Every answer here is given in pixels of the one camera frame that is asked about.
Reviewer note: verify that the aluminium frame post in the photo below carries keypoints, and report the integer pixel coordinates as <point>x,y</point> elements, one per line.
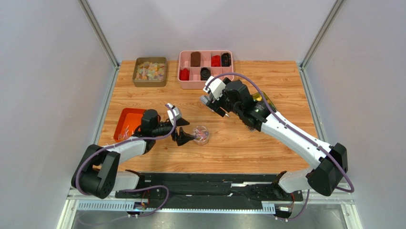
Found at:
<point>86,7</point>
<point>338,4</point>

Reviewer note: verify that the black candy lower compartment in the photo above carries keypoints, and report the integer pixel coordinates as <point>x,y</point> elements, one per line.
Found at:
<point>205,74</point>

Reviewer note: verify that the silver metal scoop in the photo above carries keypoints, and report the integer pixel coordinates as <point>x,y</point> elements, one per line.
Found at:
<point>205,99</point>

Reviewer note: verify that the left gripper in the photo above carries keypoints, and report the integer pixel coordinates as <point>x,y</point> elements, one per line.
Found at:
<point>183,137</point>

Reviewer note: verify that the bronze tin of gummy candies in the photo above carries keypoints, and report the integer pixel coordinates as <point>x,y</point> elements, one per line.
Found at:
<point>150,72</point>

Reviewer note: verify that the orange tray of lollipops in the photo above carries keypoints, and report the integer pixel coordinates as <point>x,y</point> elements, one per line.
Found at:
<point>129,120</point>

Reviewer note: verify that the pink divided organizer box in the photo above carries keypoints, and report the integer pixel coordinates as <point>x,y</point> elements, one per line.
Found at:
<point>195,82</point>

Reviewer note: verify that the black candy upper compartment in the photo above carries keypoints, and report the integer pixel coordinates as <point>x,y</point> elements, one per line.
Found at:
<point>226,59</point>

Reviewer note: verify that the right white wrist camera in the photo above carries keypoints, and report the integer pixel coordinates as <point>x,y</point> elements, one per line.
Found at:
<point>214,87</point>

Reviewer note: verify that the black candy compartment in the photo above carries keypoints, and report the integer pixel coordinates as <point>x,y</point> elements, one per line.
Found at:
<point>226,59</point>
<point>205,74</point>

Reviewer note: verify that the red candy lower compartment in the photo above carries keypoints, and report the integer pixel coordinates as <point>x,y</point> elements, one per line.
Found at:
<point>184,74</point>

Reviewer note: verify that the left aluminium frame post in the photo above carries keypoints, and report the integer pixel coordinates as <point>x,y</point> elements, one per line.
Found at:
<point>86,7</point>

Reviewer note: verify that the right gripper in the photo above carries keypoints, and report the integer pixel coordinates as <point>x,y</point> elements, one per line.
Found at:
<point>217,104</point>

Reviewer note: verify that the right aluminium frame post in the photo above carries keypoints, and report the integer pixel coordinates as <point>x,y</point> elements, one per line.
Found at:
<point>338,4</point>

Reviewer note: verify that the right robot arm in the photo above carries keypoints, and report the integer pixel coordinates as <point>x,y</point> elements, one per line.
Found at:
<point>327,163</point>

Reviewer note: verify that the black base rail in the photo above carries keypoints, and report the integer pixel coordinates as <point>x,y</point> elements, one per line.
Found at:
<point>211,191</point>

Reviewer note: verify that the clear glass jar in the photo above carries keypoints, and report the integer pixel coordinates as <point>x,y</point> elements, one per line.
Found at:
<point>201,134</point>

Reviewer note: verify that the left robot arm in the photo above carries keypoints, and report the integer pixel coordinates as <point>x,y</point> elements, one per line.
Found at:
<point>97,173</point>

